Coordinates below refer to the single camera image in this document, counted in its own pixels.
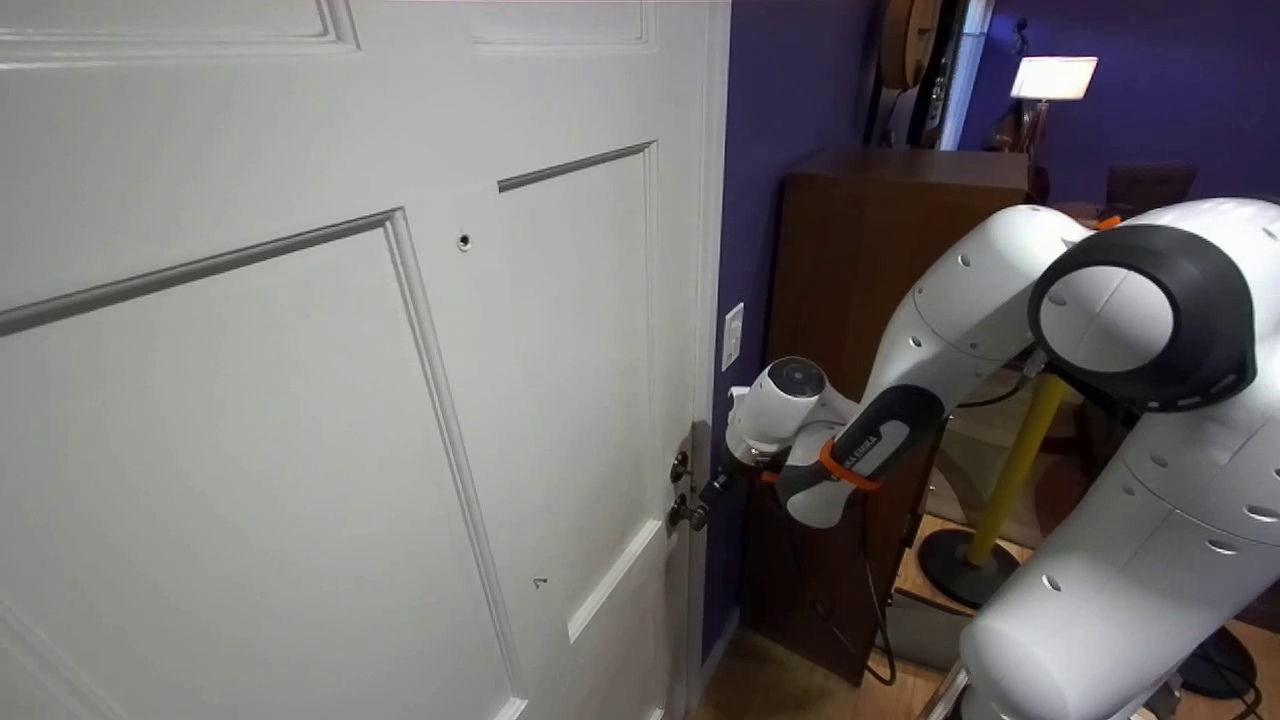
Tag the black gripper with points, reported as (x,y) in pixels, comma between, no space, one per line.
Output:
(736,473)

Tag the silver deadbolt thumb lock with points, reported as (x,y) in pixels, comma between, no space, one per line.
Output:
(688,463)

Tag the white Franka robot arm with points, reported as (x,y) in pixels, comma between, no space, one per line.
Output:
(1174,504)

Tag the brass round door knob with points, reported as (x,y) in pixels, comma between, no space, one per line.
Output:
(688,508)

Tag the white panelled door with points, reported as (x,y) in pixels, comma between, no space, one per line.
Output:
(265,426)

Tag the grey box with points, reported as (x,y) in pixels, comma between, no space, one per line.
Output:
(927,630)

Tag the brown wooden cabinet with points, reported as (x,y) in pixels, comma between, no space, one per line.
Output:
(853,240)

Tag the yellow pole black base stand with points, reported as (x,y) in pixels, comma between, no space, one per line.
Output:
(1216,663)
(1011,486)

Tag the dark brown armchair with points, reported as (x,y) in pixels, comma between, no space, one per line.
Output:
(1151,184)

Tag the white wall switch plate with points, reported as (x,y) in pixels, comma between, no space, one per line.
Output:
(732,339)

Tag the white door frame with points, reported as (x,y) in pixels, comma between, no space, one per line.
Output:
(713,201)

